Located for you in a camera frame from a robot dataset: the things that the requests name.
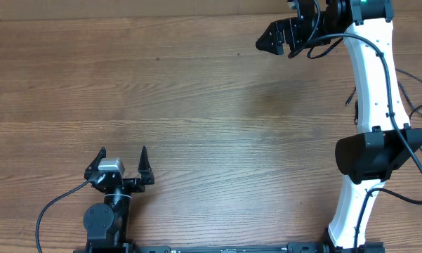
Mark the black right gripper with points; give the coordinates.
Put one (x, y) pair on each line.
(291, 29)

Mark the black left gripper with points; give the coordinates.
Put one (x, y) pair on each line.
(135, 185)

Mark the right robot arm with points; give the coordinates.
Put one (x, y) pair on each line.
(385, 139)

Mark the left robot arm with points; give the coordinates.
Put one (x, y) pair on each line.
(106, 222)

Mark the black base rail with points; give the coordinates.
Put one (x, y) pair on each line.
(228, 248)

